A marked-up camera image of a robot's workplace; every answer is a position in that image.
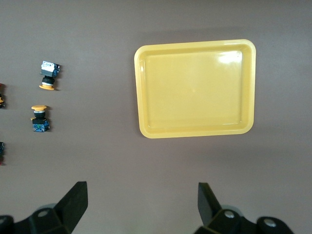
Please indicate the yellow plastic tray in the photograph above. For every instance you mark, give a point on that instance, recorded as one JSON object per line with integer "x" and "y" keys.
{"x": 195, "y": 90}

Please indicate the red push button orange block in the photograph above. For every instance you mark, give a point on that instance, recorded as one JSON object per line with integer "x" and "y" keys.
{"x": 1, "y": 97}

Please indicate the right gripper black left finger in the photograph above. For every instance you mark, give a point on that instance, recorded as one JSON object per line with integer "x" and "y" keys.
{"x": 73, "y": 207}

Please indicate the brown table cover sheet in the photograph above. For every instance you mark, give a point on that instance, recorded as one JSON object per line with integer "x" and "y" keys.
{"x": 97, "y": 158}

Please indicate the yellow push button white label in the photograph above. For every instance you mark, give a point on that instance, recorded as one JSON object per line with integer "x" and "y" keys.
{"x": 50, "y": 70}

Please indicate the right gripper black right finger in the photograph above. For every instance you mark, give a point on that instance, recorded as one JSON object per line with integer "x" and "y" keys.
{"x": 207, "y": 207}

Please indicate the red push button black block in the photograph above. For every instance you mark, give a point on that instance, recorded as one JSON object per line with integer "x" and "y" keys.
{"x": 1, "y": 151}

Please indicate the yellow mushroom push button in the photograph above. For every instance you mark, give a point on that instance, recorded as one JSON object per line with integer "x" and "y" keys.
{"x": 40, "y": 123}

